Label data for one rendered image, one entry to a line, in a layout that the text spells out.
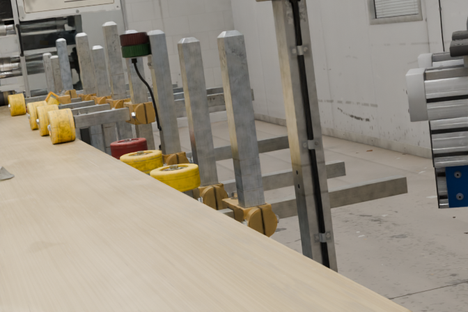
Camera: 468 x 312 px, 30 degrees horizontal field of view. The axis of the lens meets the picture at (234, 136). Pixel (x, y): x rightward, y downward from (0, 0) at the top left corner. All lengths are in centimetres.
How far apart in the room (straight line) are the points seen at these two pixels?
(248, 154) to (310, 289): 70
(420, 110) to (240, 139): 41
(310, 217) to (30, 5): 308
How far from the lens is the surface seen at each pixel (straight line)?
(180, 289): 78
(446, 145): 167
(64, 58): 335
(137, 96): 212
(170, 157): 187
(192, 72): 164
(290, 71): 115
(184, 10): 1080
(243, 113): 140
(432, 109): 166
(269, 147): 201
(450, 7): 600
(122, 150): 189
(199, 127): 164
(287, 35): 115
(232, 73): 139
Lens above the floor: 112
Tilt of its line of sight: 7 degrees down
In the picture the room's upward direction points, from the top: 7 degrees counter-clockwise
